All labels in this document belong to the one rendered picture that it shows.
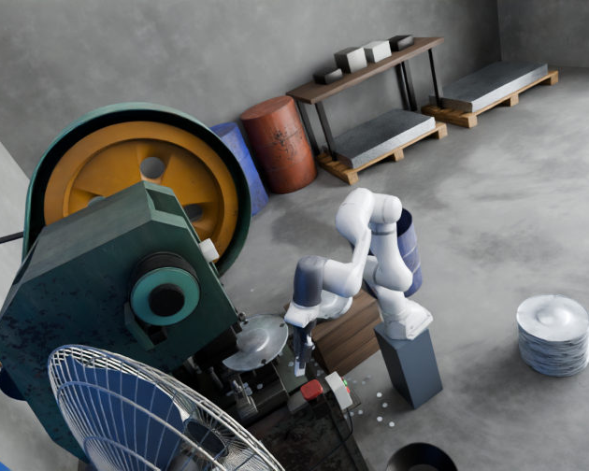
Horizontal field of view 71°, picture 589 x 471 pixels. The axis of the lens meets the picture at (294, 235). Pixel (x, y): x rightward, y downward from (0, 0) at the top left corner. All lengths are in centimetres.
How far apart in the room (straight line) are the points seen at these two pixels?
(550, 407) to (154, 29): 424
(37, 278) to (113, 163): 61
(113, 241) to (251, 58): 378
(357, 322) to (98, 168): 146
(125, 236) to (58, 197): 57
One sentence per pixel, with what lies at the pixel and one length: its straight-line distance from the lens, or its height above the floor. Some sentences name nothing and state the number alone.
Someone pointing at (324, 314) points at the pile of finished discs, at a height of 38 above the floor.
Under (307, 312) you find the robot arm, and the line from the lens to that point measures 123.
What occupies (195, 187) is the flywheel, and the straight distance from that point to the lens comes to 177.
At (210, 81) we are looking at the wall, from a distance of 470.
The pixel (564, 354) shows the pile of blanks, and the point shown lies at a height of 15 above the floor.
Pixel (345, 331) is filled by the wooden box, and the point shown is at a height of 28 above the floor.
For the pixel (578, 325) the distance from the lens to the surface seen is 226.
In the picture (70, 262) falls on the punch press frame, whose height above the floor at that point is 149.
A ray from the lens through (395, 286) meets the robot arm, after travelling 170.
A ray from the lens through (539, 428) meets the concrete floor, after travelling 223.
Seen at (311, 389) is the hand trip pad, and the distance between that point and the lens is 150.
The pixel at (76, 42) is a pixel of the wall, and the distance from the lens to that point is 461.
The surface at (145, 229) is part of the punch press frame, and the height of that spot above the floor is 148.
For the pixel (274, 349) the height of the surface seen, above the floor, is 78.
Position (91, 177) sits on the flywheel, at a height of 155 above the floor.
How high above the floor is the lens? 191
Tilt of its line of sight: 31 degrees down
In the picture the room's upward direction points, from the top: 22 degrees counter-clockwise
